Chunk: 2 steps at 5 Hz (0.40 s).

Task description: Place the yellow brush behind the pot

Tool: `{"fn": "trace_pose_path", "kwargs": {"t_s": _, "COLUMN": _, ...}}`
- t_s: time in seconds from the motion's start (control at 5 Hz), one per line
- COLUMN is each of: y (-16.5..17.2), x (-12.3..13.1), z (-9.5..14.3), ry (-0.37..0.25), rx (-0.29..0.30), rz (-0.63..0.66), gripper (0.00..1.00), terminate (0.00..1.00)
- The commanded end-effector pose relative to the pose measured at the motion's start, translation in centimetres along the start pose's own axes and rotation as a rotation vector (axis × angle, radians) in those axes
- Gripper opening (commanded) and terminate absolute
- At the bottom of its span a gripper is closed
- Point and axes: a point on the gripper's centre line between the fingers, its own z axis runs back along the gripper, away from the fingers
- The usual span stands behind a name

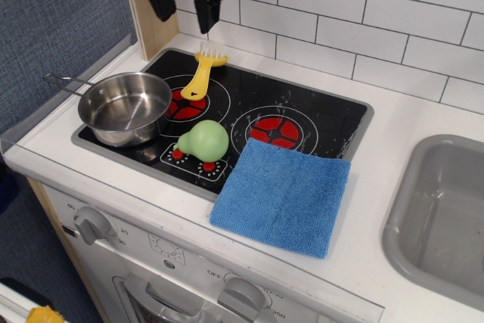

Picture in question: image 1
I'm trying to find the yellow brush white bristles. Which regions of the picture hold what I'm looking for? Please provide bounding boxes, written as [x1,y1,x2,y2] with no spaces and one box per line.
[181,41,228,101]

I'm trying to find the stainless steel pot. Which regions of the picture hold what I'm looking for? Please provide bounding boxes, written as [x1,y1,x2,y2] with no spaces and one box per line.
[43,72,172,148]

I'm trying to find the wooden side panel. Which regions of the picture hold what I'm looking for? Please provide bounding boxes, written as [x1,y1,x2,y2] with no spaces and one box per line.
[129,0,179,61]

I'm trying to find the green toy pear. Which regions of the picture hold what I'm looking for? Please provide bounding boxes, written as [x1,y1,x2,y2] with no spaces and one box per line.
[174,120,229,163]

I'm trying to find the black toy stovetop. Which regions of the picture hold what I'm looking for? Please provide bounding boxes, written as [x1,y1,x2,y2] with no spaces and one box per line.
[72,48,374,200]

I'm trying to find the blue microfiber cloth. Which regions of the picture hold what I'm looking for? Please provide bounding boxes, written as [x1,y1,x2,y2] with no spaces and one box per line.
[209,139,351,259]

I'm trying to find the grey left oven knob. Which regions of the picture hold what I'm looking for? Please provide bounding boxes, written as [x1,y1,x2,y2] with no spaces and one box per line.
[74,207,111,246]

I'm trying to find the grey oven knob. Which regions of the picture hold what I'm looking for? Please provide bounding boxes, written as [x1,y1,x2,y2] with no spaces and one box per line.
[217,278,266,321]
[74,207,111,246]

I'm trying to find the grey right oven knob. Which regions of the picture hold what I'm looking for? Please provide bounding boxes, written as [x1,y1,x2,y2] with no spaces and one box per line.
[217,278,266,321]

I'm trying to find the grey toy sink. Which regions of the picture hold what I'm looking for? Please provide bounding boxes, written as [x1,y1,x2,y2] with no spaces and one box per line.
[382,135,483,310]

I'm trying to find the yellow object at corner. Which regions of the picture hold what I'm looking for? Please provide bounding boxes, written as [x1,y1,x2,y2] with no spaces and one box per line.
[26,306,66,323]

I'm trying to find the silver oven door handle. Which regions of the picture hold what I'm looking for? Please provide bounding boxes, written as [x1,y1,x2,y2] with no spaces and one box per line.
[113,274,218,322]

